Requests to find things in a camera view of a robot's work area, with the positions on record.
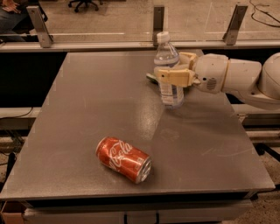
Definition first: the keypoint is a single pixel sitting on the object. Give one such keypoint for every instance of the left metal fence bracket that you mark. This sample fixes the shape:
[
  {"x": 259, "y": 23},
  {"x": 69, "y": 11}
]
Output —
[{"x": 38, "y": 22}]

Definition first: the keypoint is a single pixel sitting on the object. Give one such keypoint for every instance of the right metal fence bracket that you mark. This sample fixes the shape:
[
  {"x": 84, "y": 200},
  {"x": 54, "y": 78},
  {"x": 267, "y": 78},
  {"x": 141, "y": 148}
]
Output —
[{"x": 230, "y": 36}]

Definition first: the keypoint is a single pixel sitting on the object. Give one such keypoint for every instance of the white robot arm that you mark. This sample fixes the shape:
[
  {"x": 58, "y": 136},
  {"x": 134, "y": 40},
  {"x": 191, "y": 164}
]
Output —
[{"x": 251, "y": 82}]

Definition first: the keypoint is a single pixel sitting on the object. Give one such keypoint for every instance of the middle metal fence bracket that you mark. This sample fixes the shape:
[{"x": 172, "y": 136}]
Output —
[{"x": 158, "y": 22}]

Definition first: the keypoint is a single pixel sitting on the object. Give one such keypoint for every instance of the black office chair base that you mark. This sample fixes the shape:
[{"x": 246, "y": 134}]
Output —
[{"x": 86, "y": 3}]

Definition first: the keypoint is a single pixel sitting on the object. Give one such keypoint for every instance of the metal fence bracket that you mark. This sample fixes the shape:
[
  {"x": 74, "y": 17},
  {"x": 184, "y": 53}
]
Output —
[
  {"x": 158, "y": 22},
  {"x": 38, "y": 22},
  {"x": 230, "y": 36}
]

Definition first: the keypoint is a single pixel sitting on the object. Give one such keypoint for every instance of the cardboard box under table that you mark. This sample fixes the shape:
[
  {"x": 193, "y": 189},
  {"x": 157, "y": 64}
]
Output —
[{"x": 13, "y": 213}]

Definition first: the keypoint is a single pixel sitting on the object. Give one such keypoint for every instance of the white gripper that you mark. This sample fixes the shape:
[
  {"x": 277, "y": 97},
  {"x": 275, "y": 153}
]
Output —
[{"x": 210, "y": 72}]

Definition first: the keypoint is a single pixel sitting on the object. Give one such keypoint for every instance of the clear plastic water bottle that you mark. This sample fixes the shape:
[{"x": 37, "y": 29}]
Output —
[{"x": 166, "y": 59}]

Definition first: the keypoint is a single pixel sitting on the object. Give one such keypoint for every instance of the green Kettle chips bag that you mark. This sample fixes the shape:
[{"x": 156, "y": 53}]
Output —
[{"x": 151, "y": 77}]

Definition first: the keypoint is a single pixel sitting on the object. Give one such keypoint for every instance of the seated person in background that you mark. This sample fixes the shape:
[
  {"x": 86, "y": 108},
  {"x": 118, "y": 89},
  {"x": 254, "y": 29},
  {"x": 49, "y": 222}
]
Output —
[{"x": 15, "y": 19}]

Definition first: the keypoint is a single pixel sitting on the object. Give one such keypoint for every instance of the red Coca-Cola can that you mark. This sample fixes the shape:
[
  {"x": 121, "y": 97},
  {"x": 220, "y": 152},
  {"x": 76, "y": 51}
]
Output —
[{"x": 124, "y": 158}]

